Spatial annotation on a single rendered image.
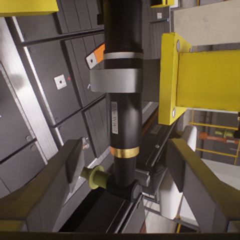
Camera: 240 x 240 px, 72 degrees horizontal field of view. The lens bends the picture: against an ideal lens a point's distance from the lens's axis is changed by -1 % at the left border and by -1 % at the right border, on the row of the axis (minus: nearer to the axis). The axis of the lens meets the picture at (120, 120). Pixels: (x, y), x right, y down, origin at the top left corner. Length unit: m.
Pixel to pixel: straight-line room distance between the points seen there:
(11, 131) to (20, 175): 0.07
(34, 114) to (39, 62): 0.09
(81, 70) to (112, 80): 0.19
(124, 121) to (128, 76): 0.06
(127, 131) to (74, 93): 0.18
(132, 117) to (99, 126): 0.22
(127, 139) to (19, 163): 0.18
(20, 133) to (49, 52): 0.14
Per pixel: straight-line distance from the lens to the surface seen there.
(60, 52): 0.35
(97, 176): 0.29
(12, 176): 0.32
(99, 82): 0.19
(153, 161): 0.54
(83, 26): 0.39
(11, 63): 0.30
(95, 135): 0.41
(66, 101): 0.35
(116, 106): 0.20
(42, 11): 0.30
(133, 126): 0.21
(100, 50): 0.41
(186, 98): 0.17
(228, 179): 6.29
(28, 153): 0.32
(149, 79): 0.17
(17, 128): 0.30
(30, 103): 0.32
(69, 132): 0.36
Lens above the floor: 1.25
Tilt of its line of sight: 30 degrees down
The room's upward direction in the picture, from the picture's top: 98 degrees clockwise
